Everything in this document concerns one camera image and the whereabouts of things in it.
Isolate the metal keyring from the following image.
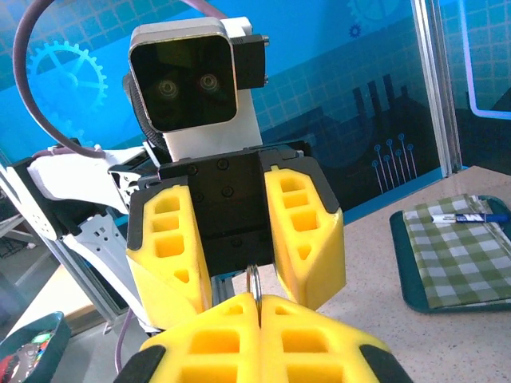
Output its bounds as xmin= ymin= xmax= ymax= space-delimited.
xmin=245 ymin=263 xmax=263 ymax=316

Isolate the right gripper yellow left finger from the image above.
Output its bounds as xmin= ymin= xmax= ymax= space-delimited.
xmin=115 ymin=294 xmax=263 ymax=383

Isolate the teal plastic tray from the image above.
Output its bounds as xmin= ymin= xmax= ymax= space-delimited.
xmin=389 ymin=194 xmax=511 ymax=314

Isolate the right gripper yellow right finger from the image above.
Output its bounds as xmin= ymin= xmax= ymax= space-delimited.
xmin=260 ymin=294 xmax=414 ymax=383

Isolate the green checked cloth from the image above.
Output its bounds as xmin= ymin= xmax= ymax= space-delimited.
xmin=402 ymin=194 xmax=511 ymax=308

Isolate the teal alarm clock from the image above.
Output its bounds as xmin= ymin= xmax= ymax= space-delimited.
xmin=0 ymin=310 xmax=72 ymax=383

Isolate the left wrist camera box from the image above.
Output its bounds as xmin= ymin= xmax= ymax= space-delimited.
xmin=127 ymin=16 xmax=269 ymax=163

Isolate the blue white marker pen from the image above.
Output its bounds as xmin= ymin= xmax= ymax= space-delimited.
xmin=430 ymin=212 xmax=510 ymax=227

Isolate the aluminium frame post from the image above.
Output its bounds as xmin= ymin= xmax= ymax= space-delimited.
xmin=410 ymin=0 xmax=464 ymax=176

